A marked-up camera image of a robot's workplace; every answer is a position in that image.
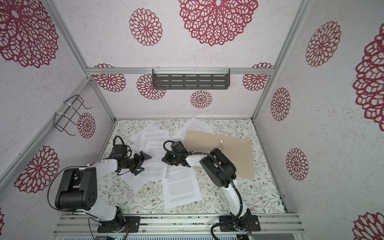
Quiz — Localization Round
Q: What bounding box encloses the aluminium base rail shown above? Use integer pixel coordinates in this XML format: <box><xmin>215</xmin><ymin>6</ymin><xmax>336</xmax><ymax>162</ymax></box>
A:
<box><xmin>52</xmin><ymin>214</ymin><xmax>305</xmax><ymax>237</ymax></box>

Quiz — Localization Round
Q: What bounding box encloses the black wire wall rack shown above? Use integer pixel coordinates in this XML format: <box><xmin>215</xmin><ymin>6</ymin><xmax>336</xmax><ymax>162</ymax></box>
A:
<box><xmin>53</xmin><ymin>95</ymin><xmax>91</xmax><ymax>136</ymax></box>

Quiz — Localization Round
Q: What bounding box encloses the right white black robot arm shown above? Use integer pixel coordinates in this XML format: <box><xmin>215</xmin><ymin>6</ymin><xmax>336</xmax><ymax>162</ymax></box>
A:
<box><xmin>162</xmin><ymin>140</ymin><xmax>252</xmax><ymax>240</ymax></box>

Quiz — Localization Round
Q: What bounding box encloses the dark grey wall shelf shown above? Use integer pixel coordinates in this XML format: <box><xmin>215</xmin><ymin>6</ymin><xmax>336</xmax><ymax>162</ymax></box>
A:
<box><xmin>152</xmin><ymin>69</ymin><xmax>231</xmax><ymax>90</ymax></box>

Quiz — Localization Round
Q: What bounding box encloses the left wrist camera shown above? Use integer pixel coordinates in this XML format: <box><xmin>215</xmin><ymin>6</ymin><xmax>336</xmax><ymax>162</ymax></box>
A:
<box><xmin>110</xmin><ymin>145</ymin><xmax>131</xmax><ymax>159</ymax></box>

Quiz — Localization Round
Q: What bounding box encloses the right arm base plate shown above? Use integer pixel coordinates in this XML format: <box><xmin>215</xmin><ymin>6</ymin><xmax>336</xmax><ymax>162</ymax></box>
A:
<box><xmin>220</xmin><ymin>215</ymin><xmax>261</xmax><ymax>232</ymax></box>

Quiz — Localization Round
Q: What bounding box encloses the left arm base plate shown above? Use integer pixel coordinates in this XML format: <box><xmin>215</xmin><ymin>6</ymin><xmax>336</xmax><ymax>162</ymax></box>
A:
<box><xmin>97</xmin><ymin>216</ymin><xmax>141</xmax><ymax>234</ymax></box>

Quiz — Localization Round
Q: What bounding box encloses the brown cardboard folder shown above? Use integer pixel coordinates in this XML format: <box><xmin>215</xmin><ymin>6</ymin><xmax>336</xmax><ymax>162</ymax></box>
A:
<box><xmin>183</xmin><ymin>131</ymin><xmax>254</xmax><ymax>179</ymax></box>

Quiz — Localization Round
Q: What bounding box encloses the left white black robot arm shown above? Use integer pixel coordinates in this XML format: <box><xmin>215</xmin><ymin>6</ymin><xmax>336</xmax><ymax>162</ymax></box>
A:
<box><xmin>49</xmin><ymin>136</ymin><xmax>152</xmax><ymax>233</ymax></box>

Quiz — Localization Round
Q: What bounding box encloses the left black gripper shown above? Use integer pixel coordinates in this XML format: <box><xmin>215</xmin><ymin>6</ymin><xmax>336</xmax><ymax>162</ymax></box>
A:
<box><xmin>123</xmin><ymin>150</ymin><xmax>152</xmax><ymax>176</ymax></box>

